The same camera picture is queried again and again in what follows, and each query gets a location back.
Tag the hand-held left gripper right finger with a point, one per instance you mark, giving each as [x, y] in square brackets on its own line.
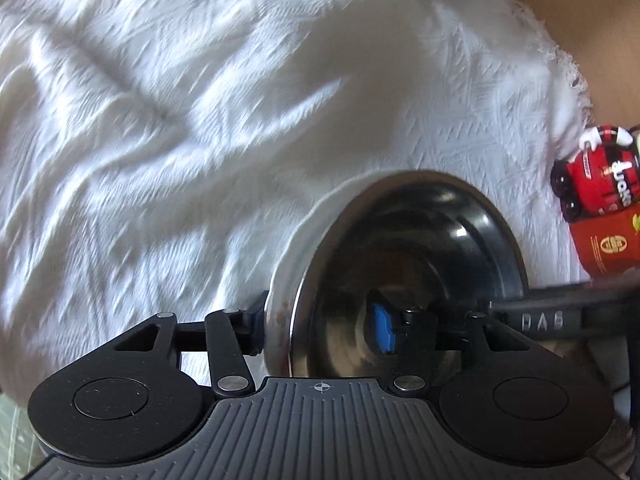
[382, 327]

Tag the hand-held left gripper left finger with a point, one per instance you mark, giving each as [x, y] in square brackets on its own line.
[254, 332]

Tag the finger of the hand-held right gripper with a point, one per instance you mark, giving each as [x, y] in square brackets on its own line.
[550, 317]

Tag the stainless steel bowl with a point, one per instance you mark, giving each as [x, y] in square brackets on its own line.
[425, 240]

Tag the red toy car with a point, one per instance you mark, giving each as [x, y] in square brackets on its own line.
[600, 180]

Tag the white textured cloth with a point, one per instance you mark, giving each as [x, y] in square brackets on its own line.
[150, 110]

